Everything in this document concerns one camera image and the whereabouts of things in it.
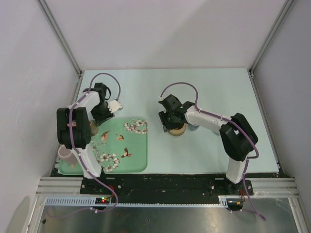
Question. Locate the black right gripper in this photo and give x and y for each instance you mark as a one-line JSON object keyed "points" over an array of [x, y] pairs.
{"points": [[166, 126]]}

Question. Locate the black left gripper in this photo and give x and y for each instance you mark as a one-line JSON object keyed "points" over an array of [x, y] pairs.
{"points": [[100, 119]]}

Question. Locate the brown small cup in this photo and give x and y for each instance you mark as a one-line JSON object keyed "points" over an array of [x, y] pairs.
{"points": [[93, 127]]}

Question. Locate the light blue coffee mug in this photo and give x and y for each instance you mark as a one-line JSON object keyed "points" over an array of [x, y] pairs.
{"points": [[193, 127]]}

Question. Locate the pink cup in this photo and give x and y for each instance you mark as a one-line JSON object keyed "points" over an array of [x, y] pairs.
{"points": [[67, 156]]}

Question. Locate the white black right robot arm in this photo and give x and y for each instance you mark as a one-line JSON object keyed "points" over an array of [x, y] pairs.
{"points": [[238, 137]]}

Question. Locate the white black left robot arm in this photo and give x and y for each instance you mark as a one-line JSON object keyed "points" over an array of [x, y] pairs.
{"points": [[74, 129]]}

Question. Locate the green floral tray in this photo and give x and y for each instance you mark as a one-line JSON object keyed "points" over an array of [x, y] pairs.
{"points": [[121, 145]]}

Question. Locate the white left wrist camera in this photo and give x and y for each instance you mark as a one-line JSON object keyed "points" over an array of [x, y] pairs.
{"points": [[114, 106]]}

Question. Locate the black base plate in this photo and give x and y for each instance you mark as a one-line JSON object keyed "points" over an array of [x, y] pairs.
{"points": [[165, 188]]}

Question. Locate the aluminium frame rail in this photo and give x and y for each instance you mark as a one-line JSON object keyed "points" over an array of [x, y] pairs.
{"points": [[59, 186]]}

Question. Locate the left aluminium corner post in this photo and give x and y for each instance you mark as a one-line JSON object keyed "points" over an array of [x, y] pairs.
{"points": [[59, 35]]}

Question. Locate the aluminium corner post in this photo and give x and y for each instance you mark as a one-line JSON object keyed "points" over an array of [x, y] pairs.
{"points": [[59, 35], [276, 26]]}

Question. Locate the right aluminium corner post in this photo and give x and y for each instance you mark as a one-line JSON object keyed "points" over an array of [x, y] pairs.
{"points": [[276, 26]]}

